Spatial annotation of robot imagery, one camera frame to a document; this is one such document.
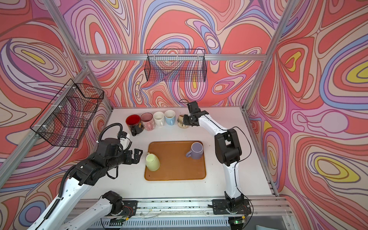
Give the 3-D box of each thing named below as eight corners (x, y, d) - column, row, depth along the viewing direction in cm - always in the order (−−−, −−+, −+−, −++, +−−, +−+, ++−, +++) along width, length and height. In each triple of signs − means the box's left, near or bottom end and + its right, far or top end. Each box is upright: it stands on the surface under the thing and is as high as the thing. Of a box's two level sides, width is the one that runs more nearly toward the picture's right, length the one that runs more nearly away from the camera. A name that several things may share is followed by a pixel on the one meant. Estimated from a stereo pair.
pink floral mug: (142, 134, 105) (138, 125, 96) (145, 122, 112) (141, 112, 104) (153, 134, 105) (151, 125, 96) (156, 122, 113) (153, 112, 104)
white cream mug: (154, 129, 106) (151, 121, 99) (155, 119, 113) (153, 111, 105) (164, 129, 106) (162, 121, 99) (165, 119, 113) (164, 111, 105)
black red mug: (133, 136, 104) (128, 127, 95) (127, 127, 109) (122, 117, 100) (145, 130, 108) (142, 120, 99) (139, 121, 113) (136, 111, 104)
